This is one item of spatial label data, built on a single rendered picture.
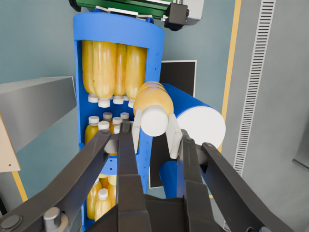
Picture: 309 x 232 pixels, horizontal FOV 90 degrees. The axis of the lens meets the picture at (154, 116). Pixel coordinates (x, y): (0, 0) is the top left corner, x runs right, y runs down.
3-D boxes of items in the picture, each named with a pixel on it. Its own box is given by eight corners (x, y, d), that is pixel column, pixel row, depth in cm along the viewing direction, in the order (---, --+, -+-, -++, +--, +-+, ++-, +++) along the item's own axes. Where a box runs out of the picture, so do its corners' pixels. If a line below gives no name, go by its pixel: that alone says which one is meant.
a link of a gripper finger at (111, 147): (128, 157, 14) (95, 153, 14) (133, 133, 19) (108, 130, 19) (129, 142, 14) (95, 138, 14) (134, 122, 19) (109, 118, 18)
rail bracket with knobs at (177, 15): (159, 27, 70) (163, 21, 60) (161, 8, 67) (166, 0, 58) (180, 31, 71) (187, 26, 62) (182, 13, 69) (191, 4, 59)
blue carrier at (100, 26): (85, 204, 86) (77, 265, 60) (80, 26, 59) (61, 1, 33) (136, 196, 95) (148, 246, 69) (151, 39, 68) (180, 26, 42)
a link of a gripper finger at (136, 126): (136, 154, 16) (128, 153, 16) (140, 127, 23) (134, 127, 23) (140, 128, 15) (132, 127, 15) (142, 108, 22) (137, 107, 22)
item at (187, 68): (148, 180, 207) (149, 188, 192) (142, 61, 158) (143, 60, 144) (185, 176, 213) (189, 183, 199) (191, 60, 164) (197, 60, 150)
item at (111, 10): (112, 24, 64) (108, 15, 52) (112, 17, 63) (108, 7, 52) (136, 27, 66) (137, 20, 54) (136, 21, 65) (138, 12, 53)
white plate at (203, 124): (182, 167, 79) (181, 166, 80) (231, 144, 79) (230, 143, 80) (161, 123, 70) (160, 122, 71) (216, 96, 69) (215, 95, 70)
